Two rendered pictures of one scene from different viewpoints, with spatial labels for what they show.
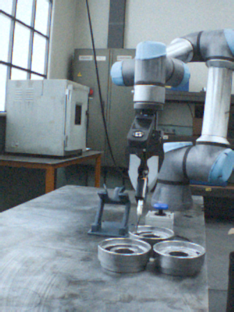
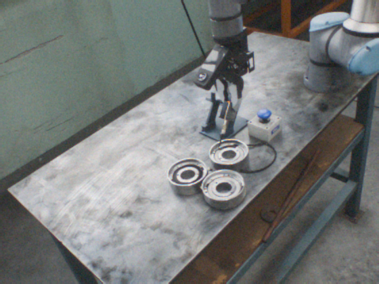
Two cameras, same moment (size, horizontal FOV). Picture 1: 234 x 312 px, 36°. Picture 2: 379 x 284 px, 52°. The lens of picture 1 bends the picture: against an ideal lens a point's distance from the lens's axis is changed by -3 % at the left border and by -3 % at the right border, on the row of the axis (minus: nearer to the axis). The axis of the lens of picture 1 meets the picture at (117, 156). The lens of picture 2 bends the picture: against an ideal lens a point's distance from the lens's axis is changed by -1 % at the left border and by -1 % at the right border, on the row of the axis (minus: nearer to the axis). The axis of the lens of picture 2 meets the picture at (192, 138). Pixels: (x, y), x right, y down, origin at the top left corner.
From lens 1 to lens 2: 0.68 m
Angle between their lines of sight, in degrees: 47
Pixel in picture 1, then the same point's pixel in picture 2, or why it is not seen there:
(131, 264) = (182, 191)
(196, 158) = (337, 46)
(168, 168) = (315, 48)
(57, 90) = not seen: outside the picture
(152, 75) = (217, 11)
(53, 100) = not seen: outside the picture
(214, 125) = (361, 9)
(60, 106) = not seen: outside the picture
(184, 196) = (333, 78)
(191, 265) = (220, 205)
